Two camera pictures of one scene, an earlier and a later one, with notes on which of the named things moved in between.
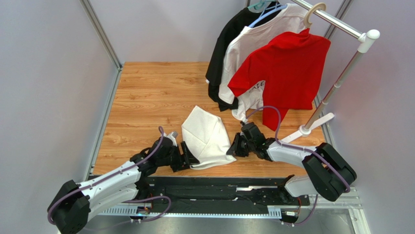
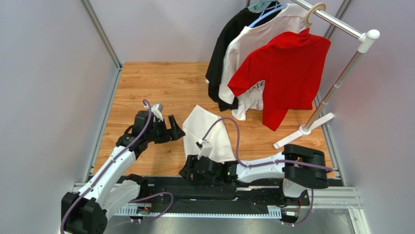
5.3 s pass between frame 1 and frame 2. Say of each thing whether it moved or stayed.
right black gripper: moved
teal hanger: stayed
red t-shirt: stayed
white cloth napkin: stayed
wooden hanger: stayed
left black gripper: moved
